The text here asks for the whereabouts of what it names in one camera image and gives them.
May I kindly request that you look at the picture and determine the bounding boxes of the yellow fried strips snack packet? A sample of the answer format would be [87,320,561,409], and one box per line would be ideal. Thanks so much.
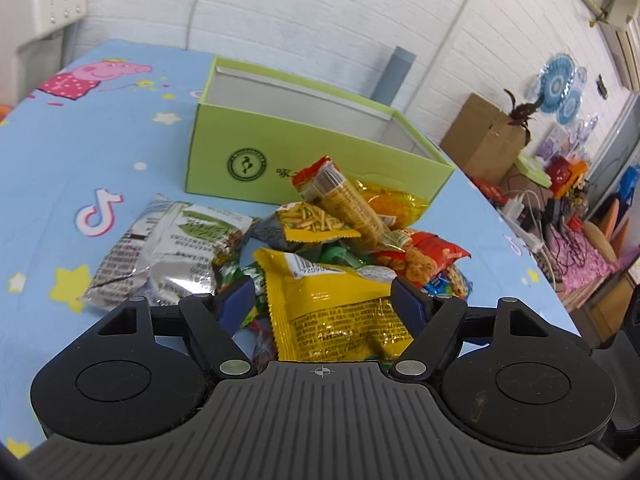
[250,200,362,253]

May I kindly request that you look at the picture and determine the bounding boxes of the small blue paper fan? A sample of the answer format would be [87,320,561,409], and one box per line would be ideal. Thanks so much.
[557,87,587,126]

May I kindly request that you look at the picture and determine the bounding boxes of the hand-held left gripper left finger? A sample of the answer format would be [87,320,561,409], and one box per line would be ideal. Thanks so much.
[95,277,257,379]

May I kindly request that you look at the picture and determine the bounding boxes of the white air conditioner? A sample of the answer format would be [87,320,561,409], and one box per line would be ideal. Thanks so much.
[597,0,640,93]

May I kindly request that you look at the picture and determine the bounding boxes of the clear round cracker tube packet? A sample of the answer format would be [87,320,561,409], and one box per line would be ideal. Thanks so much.
[292,156,396,253]

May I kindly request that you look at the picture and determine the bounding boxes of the orange cushions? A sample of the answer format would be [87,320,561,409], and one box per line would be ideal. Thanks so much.
[585,199,632,263]

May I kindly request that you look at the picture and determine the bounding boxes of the brown cardboard box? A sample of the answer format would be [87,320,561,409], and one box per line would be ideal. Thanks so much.
[440,92,531,186]

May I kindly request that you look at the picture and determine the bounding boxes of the light green cardboard box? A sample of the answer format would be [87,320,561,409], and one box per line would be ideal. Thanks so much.
[184,56,456,216]

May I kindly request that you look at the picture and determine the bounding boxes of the silver packet with green print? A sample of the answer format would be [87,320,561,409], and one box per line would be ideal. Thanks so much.
[127,194,253,266]

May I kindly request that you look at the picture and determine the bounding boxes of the red fried snack packet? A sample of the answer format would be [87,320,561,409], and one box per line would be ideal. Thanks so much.
[375,227,472,291]

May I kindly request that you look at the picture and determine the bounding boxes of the blue cartoon printed tablecloth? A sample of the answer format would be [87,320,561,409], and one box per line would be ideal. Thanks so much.
[0,39,581,461]

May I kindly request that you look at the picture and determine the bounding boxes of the plain silver snack packet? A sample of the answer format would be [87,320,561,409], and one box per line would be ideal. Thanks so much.
[80,232,218,308]

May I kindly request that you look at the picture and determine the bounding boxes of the light green box lid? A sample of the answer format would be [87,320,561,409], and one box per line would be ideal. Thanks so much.
[515,152,556,188]

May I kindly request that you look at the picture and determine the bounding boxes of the dried dark plant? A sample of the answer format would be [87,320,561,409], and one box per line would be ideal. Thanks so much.
[504,87,543,126]

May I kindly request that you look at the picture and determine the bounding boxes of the grey upright tube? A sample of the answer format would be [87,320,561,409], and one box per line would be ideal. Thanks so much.
[371,46,417,110]

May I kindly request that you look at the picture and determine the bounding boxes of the orange transparent snack packet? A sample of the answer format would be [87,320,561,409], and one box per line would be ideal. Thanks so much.
[350,175,431,228]

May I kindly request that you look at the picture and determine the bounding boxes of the white power strip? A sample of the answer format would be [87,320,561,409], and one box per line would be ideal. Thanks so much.
[500,210,547,257]

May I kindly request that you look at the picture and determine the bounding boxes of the red toy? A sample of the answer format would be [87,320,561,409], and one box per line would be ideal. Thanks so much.
[547,157,588,191]

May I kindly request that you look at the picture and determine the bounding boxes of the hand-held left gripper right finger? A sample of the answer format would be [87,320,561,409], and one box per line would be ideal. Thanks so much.
[390,276,552,380]

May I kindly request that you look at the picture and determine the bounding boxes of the blue snack packet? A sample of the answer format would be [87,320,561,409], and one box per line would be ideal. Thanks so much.
[422,265,473,303]

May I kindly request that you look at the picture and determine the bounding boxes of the large blue paper fan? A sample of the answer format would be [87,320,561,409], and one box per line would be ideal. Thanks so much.
[536,53,576,111]

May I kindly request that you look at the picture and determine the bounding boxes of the green pea snack packet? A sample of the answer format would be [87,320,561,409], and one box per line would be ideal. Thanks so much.
[212,252,275,333]

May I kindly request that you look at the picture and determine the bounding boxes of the pink cloth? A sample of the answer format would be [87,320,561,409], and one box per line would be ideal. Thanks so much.
[550,230,617,306]

